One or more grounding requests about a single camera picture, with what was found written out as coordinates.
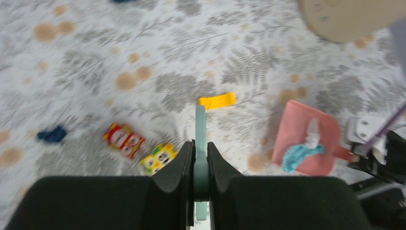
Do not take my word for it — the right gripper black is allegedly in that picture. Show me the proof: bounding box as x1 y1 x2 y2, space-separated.
347 130 406 184

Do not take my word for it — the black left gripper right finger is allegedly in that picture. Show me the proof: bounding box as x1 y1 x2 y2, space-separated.
207 143 371 230

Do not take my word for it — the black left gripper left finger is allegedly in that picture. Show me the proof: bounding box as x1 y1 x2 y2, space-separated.
6 141 194 230

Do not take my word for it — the teal hand brush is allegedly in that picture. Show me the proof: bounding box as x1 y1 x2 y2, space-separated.
193 105 210 221

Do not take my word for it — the teal paper strip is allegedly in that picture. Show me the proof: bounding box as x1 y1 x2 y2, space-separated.
282 144 326 173

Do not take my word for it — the white paper scrap small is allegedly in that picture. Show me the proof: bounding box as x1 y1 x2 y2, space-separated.
305 117 320 149

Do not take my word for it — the pink plastic dustpan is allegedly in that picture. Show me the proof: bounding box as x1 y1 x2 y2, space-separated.
272 100 356 176

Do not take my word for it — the yellow owl puzzle piece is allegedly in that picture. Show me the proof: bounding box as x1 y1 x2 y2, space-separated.
140 143 177 175

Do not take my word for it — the red owl puzzle piece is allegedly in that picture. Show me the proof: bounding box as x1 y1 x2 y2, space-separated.
103 123 145 160

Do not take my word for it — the yellow curved wooden block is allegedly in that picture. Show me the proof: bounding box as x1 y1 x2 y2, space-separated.
198 92 237 110

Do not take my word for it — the blue paper scrap far left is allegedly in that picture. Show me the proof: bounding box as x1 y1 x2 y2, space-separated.
36 126 68 144

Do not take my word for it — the floral tablecloth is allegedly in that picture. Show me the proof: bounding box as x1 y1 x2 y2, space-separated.
0 0 406 226

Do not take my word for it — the beige paper bucket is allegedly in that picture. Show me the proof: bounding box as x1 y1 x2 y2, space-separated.
298 0 406 43

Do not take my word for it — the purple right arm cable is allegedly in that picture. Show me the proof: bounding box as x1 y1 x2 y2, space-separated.
361 101 406 151

